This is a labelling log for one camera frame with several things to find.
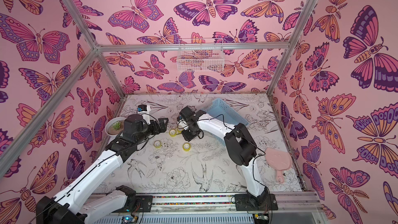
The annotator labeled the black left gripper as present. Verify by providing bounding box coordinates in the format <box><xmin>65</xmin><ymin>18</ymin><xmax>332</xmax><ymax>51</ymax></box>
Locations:
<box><xmin>135</xmin><ymin>117</ymin><xmax>169</xmax><ymax>147</ymax></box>

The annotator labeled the yellow tape roll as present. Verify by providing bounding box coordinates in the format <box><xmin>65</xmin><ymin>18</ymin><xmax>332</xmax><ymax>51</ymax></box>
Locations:
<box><xmin>176</xmin><ymin>127</ymin><xmax>184</xmax><ymax>135</ymax></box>
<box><xmin>182</xmin><ymin>142</ymin><xmax>191</xmax><ymax>152</ymax></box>
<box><xmin>153</xmin><ymin>140</ymin><xmax>162</xmax><ymax>149</ymax></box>
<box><xmin>169</xmin><ymin>129</ymin><xmax>178</xmax><ymax>137</ymax></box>

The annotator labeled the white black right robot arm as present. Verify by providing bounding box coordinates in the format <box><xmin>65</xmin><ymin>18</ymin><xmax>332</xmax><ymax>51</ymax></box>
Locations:
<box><xmin>177</xmin><ymin>106</ymin><xmax>278</xmax><ymax>212</ymax></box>

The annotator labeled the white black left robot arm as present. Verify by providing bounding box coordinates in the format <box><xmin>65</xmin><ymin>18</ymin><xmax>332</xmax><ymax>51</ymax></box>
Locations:
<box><xmin>34</xmin><ymin>114</ymin><xmax>169</xmax><ymax>224</ymax></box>

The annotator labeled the light blue perforated storage basket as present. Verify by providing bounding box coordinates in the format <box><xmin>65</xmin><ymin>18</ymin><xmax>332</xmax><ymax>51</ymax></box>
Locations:
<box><xmin>198</xmin><ymin>98</ymin><xmax>249</xmax><ymax>144</ymax></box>

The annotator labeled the white pot with succulent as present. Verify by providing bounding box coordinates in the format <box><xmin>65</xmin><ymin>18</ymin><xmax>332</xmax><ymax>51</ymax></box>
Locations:
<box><xmin>105</xmin><ymin>117</ymin><xmax>126</xmax><ymax>138</ymax></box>

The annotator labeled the white wire wall basket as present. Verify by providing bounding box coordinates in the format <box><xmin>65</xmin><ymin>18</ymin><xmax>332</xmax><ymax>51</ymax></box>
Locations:
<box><xmin>175</xmin><ymin>38</ymin><xmax>225</xmax><ymax>73</ymax></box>

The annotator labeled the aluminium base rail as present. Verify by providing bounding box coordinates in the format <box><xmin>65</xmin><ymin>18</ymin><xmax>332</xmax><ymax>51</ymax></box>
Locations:
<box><xmin>83</xmin><ymin>192</ymin><xmax>324</xmax><ymax>224</ymax></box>

